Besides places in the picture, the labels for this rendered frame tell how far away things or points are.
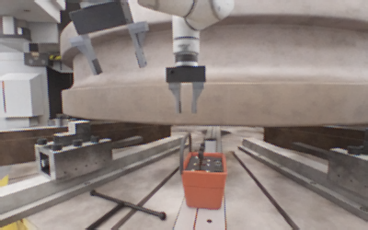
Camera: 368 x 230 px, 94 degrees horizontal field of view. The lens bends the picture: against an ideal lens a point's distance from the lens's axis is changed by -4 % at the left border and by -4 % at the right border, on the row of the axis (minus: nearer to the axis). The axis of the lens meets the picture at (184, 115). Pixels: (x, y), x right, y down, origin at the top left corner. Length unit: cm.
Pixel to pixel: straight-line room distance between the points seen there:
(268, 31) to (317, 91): 49
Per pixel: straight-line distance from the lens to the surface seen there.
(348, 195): 165
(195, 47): 59
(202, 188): 57
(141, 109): 127
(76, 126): 160
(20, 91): 439
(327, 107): 140
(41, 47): 467
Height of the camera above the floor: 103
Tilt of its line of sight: 6 degrees down
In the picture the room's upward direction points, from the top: straight up
